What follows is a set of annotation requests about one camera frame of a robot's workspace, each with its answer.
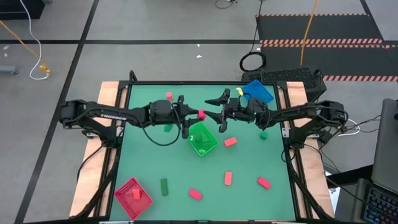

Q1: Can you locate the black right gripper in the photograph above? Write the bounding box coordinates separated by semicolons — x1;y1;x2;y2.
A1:
204;88;248;133

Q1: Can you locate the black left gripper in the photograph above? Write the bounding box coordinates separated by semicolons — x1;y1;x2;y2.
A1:
172;95;201;140

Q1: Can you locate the green cylinder block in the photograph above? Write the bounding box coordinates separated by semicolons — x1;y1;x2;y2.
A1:
194;131;208;146

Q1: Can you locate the long green block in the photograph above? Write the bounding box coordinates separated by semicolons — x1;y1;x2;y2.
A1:
160;177;169;197

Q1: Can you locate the green plastic basket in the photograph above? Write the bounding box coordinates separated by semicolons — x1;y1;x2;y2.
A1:
188;121;219;157

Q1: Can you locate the blue plastic basket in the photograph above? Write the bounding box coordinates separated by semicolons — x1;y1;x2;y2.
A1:
242;79;275;105

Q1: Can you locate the light wooden side board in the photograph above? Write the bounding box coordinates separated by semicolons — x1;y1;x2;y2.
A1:
285;81;335;218
68;81;121;218

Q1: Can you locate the red plastic basket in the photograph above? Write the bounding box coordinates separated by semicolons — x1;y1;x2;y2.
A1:
114;177;154;221

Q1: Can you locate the black striped-edge floor mat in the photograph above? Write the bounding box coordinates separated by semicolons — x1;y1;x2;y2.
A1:
255;13;398;82

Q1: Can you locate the grey laptop lid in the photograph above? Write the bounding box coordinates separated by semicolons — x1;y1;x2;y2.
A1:
371;98;398;195

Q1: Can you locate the black keyboard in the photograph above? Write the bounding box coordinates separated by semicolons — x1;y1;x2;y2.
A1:
362;186;398;224

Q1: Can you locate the grey floor object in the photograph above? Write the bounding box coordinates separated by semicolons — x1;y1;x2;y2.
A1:
0;65;19;75

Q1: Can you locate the black table frame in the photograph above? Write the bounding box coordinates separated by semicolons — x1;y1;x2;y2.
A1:
70;70;336;224

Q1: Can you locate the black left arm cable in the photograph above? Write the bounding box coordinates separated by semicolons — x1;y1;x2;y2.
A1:
138;119;183;147

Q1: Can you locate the black coiled cable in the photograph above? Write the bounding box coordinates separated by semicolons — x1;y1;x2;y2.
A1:
239;0;267;73

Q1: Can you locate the orange-yellow hanging cable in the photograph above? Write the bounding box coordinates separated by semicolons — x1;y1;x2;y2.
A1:
298;0;320;68

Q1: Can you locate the white floor cable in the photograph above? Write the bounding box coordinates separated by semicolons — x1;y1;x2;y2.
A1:
19;0;50;81

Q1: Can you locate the yellow floor cable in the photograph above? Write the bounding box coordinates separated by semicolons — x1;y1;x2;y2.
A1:
0;20;44;60

